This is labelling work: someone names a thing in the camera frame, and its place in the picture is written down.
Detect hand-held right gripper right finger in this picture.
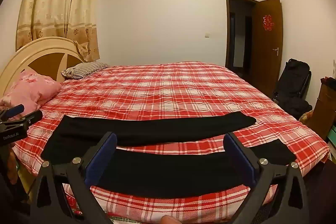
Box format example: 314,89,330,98
224,132,310,224

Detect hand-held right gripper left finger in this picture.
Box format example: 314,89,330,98
29,132,118,224

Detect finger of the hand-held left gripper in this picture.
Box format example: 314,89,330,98
0,105,25,122
0,111,43,132

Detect black pants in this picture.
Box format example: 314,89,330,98
41,112,297,199

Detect person's right hand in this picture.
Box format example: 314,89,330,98
160,215,179,224

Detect pink floral pillow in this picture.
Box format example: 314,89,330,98
0,68,62,115

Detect cream wooden headboard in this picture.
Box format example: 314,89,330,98
0,36,87,98

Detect striped pillow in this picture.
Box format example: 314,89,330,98
61,62,109,79

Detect patterned bag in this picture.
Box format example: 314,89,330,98
299,110,314,125

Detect teal storage box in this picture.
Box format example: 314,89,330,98
327,126,336,146

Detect black suitcase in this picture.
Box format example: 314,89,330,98
272,58,313,119

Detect brown wooden cabinet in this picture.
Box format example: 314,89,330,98
311,77,336,140

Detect red plaid bed sheet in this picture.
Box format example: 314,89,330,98
12,62,331,223

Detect brown wooden door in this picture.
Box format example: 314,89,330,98
251,0,283,98

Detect beige patterned curtain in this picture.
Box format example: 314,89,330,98
16,0,101,62

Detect pile of red gift boxes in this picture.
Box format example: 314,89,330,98
320,76,336,86

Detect red paper door decoration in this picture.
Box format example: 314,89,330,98
263,14,273,31

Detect dark wooden door frame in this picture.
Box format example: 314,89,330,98
225,0,259,75

